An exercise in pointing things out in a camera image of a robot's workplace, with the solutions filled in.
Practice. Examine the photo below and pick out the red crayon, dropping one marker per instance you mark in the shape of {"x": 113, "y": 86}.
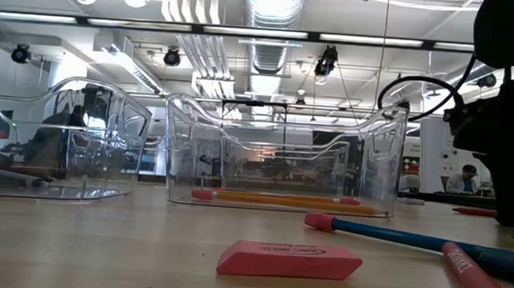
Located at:
{"x": 472, "y": 211}

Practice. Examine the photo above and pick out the clear plastic bin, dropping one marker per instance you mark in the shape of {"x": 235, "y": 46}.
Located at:
{"x": 282, "y": 163}
{"x": 372, "y": 160}
{"x": 155, "y": 155}
{"x": 106, "y": 121}

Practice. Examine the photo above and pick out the blue pencil with pink eraser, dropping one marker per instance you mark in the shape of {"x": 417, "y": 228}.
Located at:
{"x": 390, "y": 234}

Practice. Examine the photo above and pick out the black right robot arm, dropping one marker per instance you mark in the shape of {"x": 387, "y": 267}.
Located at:
{"x": 510, "y": 30}

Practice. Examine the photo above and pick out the black ceiling spotlight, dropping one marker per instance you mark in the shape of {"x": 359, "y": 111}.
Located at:
{"x": 486, "y": 80}
{"x": 326, "y": 61}
{"x": 21, "y": 53}
{"x": 171, "y": 57}

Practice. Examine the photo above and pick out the person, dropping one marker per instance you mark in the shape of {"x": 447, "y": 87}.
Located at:
{"x": 462, "y": 181}

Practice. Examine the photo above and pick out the dark blue marker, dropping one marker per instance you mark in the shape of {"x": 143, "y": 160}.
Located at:
{"x": 513, "y": 269}

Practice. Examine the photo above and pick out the red marker pen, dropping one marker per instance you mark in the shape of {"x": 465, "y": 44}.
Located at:
{"x": 477, "y": 278}

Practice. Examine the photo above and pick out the black overhead light bar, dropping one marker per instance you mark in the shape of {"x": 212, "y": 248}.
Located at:
{"x": 313, "y": 36}

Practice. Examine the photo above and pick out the pink rubber eraser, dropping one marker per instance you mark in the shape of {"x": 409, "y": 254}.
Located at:
{"x": 290, "y": 262}

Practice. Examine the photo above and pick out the silver ventilation duct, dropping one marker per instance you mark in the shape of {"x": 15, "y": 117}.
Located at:
{"x": 269, "y": 51}

